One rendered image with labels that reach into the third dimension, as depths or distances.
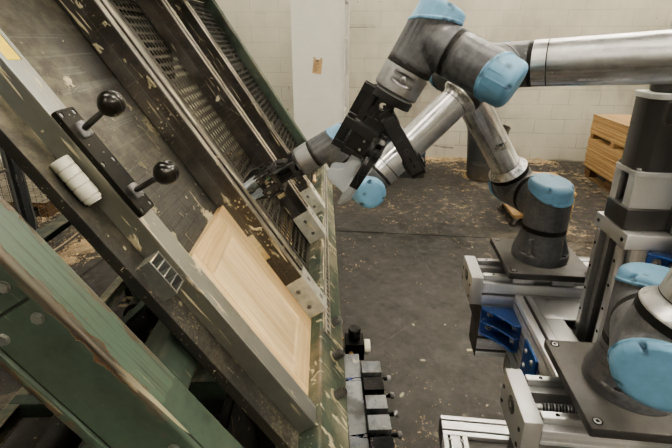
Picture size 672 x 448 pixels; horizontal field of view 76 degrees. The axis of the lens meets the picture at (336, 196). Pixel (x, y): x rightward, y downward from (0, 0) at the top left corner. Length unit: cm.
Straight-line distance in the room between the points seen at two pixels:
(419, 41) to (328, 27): 425
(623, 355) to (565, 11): 612
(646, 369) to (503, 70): 44
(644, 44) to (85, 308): 81
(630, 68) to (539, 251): 66
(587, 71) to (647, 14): 631
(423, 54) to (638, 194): 57
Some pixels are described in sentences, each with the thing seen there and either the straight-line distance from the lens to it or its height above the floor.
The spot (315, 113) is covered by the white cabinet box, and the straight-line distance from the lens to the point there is 500.
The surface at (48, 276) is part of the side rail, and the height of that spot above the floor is 138.
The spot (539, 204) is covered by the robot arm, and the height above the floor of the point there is 121.
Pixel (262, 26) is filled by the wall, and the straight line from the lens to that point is 651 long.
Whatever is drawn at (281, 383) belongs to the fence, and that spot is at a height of 100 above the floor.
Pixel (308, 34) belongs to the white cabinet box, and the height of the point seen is 169.
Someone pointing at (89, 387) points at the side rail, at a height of 124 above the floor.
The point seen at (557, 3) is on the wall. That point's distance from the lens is 665.
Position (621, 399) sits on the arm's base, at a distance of 94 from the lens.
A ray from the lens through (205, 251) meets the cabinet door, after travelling 92.
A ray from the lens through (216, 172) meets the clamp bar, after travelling 109.
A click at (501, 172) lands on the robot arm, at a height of 126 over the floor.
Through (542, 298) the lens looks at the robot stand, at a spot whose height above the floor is 95.
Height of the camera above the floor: 162
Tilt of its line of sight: 20 degrees down
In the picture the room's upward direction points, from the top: straight up
